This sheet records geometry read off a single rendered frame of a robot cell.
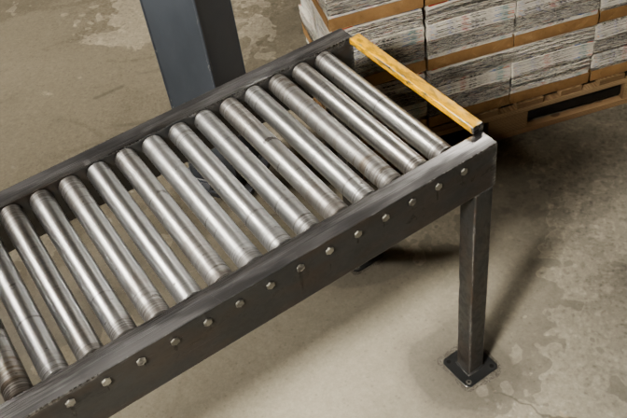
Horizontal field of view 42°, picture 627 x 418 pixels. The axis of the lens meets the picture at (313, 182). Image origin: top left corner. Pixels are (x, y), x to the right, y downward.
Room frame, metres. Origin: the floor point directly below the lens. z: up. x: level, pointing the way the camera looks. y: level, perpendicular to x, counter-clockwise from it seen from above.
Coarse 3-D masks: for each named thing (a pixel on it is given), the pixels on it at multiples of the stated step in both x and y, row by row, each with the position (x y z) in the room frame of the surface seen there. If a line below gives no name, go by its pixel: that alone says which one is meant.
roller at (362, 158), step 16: (272, 80) 1.53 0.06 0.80; (288, 80) 1.52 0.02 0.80; (288, 96) 1.46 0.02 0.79; (304, 96) 1.45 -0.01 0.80; (304, 112) 1.40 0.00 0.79; (320, 112) 1.38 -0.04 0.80; (320, 128) 1.34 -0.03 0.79; (336, 128) 1.32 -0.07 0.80; (336, 144) 1.29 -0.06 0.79; (352, 144) 1.27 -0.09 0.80; (352, 160) 1.24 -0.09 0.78; (368, 160) 1.21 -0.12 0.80; (368, 176) 1.19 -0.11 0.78; (384, 176) 1.16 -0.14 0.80
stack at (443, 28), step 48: (336, 0) 1.98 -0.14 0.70; (384, 0) 2.00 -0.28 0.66; (480, 0) 2.05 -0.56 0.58; (528, 0) 2.07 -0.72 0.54; (576, 0) 2.10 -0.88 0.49; (624, 0) 2.14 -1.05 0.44; (384, 48) 1.99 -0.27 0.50; (432, 48) 2.03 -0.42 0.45; (528, 48) 2.09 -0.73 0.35; (576, 48) 2.11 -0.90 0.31; (624, 48) 2.15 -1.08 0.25; (480, 96) 2.05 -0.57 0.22; (576, 96) 2.11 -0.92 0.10; (624, 96) 2.15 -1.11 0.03
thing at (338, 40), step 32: (288, 64) 1.57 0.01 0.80; (352, 64) 1.64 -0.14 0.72; (224, 96) 1.49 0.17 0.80; (160, 128) 1.41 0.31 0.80; (192, 128) 1.44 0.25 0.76; (64, 160) 1.35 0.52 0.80; (96, 160) 1.34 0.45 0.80; (0, 192) 1.29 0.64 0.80; (32, 192) 1.27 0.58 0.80; (96, 192) 1.33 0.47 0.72; (0, 224) 1.23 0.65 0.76; (32, 224) 1.26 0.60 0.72
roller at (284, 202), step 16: (208, 112) 1.45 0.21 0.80; (208, 128) 1.40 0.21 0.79; (224, 128) 1.38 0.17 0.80; (224, 144) 1.33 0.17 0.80; (240, 144) 1.32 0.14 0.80; (240, 160) 1.27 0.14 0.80; (256, 160) 1.26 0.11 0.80; (256, 176) 1.22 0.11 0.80; (272, 176) 1.21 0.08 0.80; (272, 192) 1.16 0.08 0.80; (288, 192) 1.16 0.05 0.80; (272, 208) 1.14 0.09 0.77; (288, 208) 1.11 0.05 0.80; (304, 208) 1.11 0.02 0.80; (288, 224) 1.09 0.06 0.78; (304, 224) 1.07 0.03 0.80
